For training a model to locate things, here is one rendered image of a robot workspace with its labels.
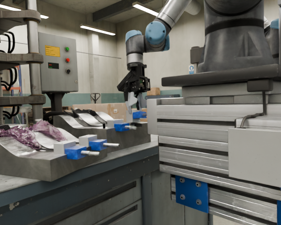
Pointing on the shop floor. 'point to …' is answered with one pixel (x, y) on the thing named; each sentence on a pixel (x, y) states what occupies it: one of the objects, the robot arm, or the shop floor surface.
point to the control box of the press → (58, 68)
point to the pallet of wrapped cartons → (114, 108)
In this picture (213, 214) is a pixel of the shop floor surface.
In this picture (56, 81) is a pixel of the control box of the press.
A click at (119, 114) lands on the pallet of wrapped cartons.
